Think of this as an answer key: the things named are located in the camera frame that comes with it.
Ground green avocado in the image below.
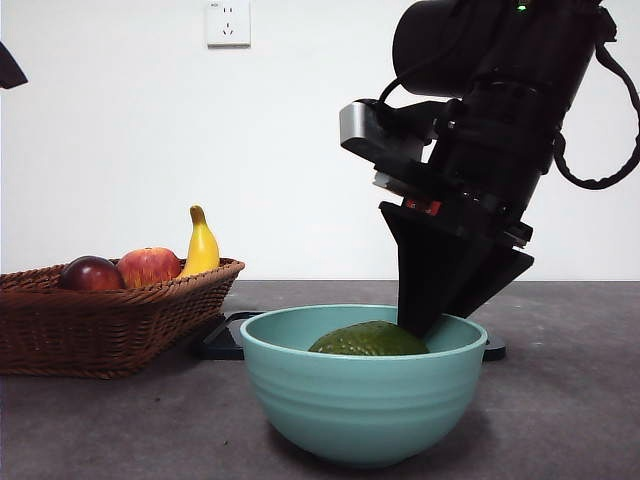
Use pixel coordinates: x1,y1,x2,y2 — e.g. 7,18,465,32
308,320,430,357

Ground teal ribbed bowl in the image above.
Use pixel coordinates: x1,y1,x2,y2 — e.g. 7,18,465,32
239,303,489,469

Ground dark red plum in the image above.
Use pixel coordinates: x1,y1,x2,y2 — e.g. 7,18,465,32
59,255,126,292

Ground black rectangular tray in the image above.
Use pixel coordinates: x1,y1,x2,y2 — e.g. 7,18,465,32
192,310,507,362

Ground yellow banana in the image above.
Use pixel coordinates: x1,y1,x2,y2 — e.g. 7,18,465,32
177,204,221,280

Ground red apple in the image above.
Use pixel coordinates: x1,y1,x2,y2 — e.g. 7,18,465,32
116,246,182,289

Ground brown wicker basket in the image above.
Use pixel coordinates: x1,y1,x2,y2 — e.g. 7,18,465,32
0,257,246,380

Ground thin black camera cable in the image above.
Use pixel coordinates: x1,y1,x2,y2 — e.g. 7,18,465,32
377,49,451,109

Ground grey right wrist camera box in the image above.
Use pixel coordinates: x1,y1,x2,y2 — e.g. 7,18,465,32
338,98,441,169

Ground black braided cable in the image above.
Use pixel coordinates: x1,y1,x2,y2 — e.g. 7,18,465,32
552,4,640,190

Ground white wall socket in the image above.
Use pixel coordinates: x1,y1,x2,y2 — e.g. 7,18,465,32
206,0,252,50

